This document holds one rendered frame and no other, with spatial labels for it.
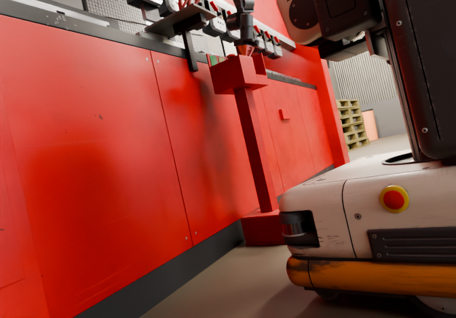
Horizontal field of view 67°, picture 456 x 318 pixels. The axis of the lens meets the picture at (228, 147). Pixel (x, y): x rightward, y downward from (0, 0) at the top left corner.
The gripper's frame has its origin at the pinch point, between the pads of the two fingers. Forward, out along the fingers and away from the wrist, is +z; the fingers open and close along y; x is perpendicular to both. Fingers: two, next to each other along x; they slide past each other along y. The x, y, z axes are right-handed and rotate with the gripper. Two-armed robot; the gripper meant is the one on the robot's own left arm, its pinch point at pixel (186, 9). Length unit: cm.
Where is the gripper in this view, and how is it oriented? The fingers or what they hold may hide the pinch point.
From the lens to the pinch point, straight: 156.7
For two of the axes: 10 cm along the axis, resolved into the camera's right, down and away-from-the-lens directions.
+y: -5.0, 0.8, -8.6
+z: -2.3, 9.5, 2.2
